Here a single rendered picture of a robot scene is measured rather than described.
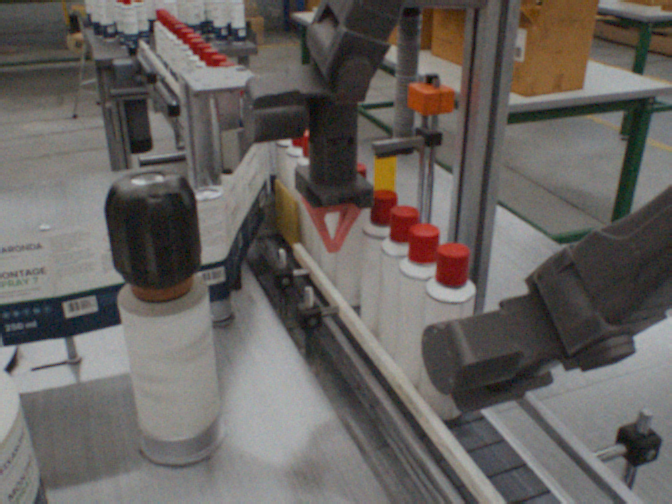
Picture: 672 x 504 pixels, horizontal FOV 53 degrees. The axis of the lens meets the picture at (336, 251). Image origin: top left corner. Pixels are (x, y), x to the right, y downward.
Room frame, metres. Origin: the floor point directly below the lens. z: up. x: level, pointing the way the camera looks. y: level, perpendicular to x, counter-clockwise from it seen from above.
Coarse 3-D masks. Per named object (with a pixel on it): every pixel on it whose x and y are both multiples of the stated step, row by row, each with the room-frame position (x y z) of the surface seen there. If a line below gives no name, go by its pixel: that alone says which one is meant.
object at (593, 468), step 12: (528, 396) 0.53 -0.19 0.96; (528, 408) 0.51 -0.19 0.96; (540, 408) 0.51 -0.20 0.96; (540, 420) 0.50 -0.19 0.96; (552, 420) 0.49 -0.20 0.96; (552, 432) 0.48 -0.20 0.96; (564, 432) 0.47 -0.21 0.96; (564, 444) 0.47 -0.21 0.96; (576, 444) 0.46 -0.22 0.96; (576, 456) 0.45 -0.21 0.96; (588, 456) 0.44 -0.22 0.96; (588, 468) 0.44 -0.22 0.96; (600, 468) 0.43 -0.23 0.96; (600, 480) 0.42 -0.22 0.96; (612, 480) 0.42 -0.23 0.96; (612, 492) 0.41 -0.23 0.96; (624, 492) 0.40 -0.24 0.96
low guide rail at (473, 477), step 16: (304, 256) 0.91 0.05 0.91; (320, 272) 0.86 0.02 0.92; (320, 288) 0.84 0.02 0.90; (336, 304) 0.78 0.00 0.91; (352, 320) 0.73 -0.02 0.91; (368, 336) 0.70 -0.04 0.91; (368, 352) 0.68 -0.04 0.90; (384, 352) 0.66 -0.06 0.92; (384, 368) 0.64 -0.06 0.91; (400, 384) 0.60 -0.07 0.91; (416, 400) 0.58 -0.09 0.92; (416, 416) 0.57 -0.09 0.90; (432, 416) 0.55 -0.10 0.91; (432, 432) 0.54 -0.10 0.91; (448, 432) 0.53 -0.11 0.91; (448, 448) 0.51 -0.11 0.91; (464, 464) 0.48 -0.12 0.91; (464, 480) 0.48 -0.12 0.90; (480, 480) 0.46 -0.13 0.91; (480, 496) 0.45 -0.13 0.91; (496, 496) 0.44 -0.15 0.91
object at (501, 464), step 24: (360, 312) 0.81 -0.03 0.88; (384, 384) 0.65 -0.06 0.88; (408, 408) 0.60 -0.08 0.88; (456, 432) 0.56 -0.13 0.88; (480, 432) 0.56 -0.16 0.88; (480, 456) 0.53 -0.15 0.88; (504, 456) 0.53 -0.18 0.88; (456, 480) 0.50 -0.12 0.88; (504, 480) 0.50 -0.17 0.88; (528, 480) 0.50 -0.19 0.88
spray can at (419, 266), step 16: (416, 224) 0.66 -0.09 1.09; (432, 224) 0.66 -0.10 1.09; (416, 240) 0.64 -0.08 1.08; (432, 240) 0.63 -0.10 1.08; (416, 256) 0.64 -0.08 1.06; (432, 256) 0.64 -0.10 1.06; (400, 272) 0.64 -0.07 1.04; (416, 272) 0.63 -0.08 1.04; (432, 272) 0.63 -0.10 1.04; (400, 288) 0.64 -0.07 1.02; (416, 288) 0.63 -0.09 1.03; (400, 304) 0.64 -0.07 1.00; (416, 304) 0.63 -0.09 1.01; (400, 320) 0.64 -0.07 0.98; (416, 320) 0.63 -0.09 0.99; (400, 336) 0.64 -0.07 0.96; (416, 336) 0.62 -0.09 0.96; (400, 352) 0.64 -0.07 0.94; (416, 352) 0.62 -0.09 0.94; (400, 368) 0.63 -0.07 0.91; (416, 368) 0.62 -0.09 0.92; (416, 384) 0.62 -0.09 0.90
